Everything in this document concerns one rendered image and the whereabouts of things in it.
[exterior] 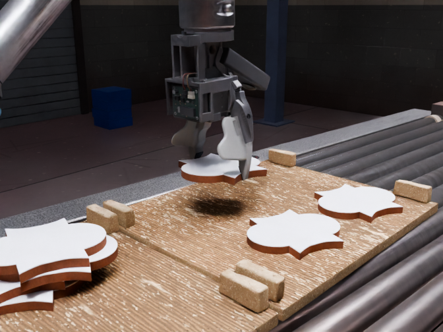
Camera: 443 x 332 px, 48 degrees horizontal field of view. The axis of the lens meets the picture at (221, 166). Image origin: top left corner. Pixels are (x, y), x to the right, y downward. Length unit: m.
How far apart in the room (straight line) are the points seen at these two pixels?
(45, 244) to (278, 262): 0.27
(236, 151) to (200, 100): 0.09
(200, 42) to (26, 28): 0.46
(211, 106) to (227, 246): 0.19
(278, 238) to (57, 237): 0.27
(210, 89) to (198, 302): 0.27
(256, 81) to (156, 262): 0.31
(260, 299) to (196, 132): 0.32
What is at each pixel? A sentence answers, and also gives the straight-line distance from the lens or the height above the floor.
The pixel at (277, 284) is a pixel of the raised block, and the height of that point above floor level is 0.96.
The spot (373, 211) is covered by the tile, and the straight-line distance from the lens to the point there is 0.77.
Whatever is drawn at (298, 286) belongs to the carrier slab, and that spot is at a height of 0.94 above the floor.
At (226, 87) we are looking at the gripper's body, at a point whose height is 1.13.
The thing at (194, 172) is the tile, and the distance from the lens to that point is 0.71.
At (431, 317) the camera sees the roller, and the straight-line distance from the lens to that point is 0.62.
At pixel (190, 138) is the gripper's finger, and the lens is 0.76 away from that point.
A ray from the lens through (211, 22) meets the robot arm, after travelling 0.66.
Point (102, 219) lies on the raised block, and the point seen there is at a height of 0.96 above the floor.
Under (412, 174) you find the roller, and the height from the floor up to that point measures 0.91.
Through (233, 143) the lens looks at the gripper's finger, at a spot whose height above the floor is 1.06.
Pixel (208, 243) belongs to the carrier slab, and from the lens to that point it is 0.67.
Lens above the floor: 1.24
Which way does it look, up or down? 18 degrees down
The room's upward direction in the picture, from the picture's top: straight up
